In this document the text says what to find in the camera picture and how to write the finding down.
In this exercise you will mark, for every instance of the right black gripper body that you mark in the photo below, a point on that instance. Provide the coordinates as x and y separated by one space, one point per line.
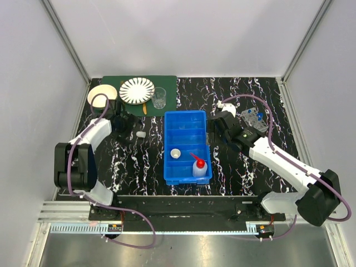
218 137

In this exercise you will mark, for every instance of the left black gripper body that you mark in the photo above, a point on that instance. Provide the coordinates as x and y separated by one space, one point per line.
129 125

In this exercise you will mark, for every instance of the white cap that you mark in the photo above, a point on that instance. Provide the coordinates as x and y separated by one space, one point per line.
141 134

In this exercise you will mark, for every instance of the blue compartment bin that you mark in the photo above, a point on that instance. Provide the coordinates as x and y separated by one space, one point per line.
186 131

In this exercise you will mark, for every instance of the clear tube rack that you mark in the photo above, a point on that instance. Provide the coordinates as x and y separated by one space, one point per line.
251 119

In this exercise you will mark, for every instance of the squeeze bottle red cap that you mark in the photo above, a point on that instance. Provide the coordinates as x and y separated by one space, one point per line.
199 168

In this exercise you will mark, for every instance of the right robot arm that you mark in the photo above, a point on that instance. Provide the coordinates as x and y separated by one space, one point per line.
317 193

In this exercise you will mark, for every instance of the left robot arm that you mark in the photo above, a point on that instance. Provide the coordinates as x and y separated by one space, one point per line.
75 167

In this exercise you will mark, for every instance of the gold knife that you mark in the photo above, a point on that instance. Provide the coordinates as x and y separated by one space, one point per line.
144 108

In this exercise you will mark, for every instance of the white ceramic bowl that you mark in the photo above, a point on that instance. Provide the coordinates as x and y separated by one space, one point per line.
98 96

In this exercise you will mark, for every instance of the striped white plate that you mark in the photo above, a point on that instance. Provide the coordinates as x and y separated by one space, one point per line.
136 91

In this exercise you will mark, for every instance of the clear drinking glass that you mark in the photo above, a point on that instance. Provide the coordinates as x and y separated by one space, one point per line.
159 98

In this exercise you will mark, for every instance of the small white crucible cup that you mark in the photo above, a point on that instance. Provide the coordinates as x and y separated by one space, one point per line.
175 153

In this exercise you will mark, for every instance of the green placemat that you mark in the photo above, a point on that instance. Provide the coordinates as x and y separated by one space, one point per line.
169 83

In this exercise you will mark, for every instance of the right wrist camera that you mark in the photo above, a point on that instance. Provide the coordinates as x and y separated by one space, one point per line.
229 107

